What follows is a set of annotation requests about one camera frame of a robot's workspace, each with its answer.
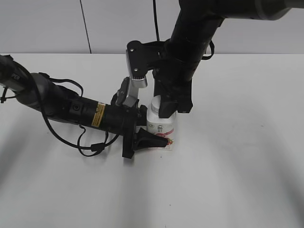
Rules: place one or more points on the white yili changqing yogurt bottle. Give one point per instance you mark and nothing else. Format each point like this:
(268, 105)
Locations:
(163, 127)

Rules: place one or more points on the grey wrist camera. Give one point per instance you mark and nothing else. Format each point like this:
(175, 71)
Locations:
(143, 57)
(128, 92)

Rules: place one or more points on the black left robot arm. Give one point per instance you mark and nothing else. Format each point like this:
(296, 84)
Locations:
(55, 102)

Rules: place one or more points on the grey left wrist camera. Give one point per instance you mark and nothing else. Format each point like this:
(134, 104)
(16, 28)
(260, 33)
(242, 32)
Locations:
(128, 92)

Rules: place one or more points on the white ribbed bottle cap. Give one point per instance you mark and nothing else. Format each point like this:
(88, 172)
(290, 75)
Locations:
(155, 104)

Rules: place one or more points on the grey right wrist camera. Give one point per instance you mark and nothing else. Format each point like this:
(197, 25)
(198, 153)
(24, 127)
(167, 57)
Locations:
(143, 57)

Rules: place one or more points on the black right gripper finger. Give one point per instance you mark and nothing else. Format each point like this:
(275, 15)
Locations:
(167, 107)

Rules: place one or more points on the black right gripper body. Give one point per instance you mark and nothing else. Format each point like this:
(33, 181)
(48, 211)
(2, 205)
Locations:
(174, 78)

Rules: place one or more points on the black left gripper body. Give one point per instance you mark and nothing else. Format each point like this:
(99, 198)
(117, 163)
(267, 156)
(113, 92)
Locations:
(123, 120)

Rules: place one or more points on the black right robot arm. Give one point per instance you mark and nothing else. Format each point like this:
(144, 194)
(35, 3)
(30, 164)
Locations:
(197, 22)

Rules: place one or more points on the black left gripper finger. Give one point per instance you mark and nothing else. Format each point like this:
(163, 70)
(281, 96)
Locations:
(144, 139)

